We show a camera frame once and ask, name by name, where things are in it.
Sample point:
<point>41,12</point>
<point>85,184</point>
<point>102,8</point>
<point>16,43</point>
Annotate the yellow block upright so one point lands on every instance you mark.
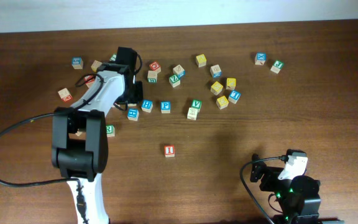
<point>230,83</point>

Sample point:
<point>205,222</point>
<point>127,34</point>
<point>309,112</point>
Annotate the green letter V block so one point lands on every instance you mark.
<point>196,104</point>

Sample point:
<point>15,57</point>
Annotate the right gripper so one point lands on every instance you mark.
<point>271,174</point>

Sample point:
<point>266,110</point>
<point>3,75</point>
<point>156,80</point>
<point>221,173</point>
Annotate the wooden block green side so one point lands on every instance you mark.
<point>152,76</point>

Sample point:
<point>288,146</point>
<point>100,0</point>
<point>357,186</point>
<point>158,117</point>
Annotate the wooden block blue side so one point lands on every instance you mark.
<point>179,71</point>

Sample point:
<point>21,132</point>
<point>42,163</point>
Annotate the wooden block blue front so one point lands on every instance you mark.
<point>215,71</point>

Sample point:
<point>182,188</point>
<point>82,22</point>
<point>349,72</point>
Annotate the wooden block red side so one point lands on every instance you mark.
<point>65,95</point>

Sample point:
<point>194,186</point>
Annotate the blue letter X block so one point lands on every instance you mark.
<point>260,58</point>

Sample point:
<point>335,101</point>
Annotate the green letter Z block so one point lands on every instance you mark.
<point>174,80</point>

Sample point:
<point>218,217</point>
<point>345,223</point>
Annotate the yellow block tilted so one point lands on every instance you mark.
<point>216,88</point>

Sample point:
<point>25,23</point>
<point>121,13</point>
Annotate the red picture block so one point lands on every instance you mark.
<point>89,80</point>

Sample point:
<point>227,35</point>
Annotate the blue letter P block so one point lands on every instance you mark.
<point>165,107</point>

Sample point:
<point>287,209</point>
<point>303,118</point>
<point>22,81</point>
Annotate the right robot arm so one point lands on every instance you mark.
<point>297,194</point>

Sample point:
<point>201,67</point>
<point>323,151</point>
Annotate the red letter G block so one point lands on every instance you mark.
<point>155,66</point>

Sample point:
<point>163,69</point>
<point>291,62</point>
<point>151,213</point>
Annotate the yellow block lower right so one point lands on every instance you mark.
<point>222,102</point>

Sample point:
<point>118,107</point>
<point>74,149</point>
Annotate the blue letter H block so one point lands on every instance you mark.
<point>147,106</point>

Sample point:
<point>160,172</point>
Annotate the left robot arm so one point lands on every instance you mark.
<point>81,160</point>

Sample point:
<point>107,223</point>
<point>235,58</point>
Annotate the green letter J block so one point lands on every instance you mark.
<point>277,66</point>

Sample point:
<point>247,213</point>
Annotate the green letter R block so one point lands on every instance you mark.
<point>110,131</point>

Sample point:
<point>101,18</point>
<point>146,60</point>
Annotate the plain wooden block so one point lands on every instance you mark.
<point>95,65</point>

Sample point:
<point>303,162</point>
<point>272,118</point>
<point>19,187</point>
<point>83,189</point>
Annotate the yellow block top centre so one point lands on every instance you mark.
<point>201,60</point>

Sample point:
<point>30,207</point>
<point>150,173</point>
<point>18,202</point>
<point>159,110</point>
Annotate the white wooden block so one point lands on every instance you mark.
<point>192,113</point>

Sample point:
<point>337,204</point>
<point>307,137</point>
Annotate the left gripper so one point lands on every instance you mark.
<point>138,96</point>

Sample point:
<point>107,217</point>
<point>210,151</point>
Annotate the red letter I block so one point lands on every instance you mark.
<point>169,151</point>

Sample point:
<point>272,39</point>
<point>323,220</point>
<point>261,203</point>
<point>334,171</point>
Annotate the blue letter I block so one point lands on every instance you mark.
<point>234,96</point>

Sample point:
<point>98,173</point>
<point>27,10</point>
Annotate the green letter L block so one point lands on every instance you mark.
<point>113,58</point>

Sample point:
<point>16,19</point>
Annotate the blue block far left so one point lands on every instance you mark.
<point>77,63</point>

